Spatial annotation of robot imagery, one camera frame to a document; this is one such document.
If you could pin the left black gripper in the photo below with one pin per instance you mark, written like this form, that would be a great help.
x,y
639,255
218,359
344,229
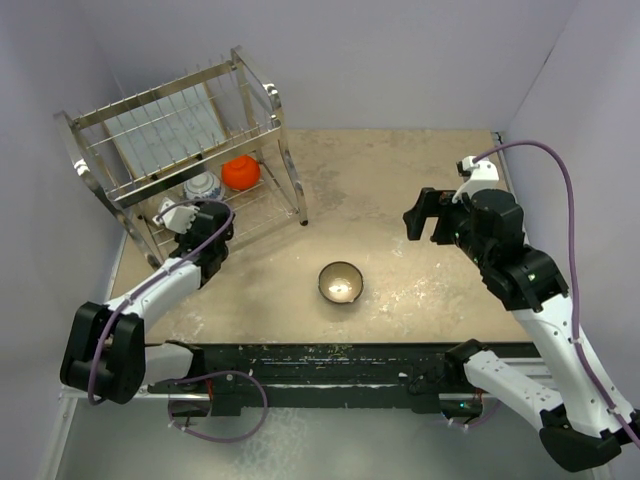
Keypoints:
x,y
184,239

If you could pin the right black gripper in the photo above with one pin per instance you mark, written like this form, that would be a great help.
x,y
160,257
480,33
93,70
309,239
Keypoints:
x,y
431,203

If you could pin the blue floral ceramic bowl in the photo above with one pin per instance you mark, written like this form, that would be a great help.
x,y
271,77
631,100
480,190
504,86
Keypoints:
x,y
204,185

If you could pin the orange plastic bowl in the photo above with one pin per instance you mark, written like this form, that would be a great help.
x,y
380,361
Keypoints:
x,y
241,173

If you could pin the brown rimmed beige bowl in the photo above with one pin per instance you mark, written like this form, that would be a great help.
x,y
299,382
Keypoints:
x,y
340,282

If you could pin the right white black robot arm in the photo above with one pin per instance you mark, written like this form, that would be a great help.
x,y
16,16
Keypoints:
x,y
577,427

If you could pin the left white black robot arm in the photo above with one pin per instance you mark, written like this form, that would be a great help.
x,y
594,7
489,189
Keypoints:
x,y
107,355

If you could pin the white framed board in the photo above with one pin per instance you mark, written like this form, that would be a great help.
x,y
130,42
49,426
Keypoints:
x,y
166,132

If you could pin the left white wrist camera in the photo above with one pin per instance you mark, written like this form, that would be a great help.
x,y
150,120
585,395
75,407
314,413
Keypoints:
x,y
174,217

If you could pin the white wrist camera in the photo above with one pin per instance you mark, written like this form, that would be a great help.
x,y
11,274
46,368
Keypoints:
x,y
174,217
477,176

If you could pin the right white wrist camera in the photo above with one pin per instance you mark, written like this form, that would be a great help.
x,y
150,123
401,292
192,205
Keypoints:
x,y
477,176

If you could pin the steel wire dish rack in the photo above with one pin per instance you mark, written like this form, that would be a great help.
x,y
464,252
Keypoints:
x,y
250,107

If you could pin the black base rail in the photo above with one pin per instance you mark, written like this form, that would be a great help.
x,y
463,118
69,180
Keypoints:
x,y
330,376

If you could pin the aluminium extrusion rail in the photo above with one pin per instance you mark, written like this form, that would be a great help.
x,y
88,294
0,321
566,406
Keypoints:
x,y
499,380

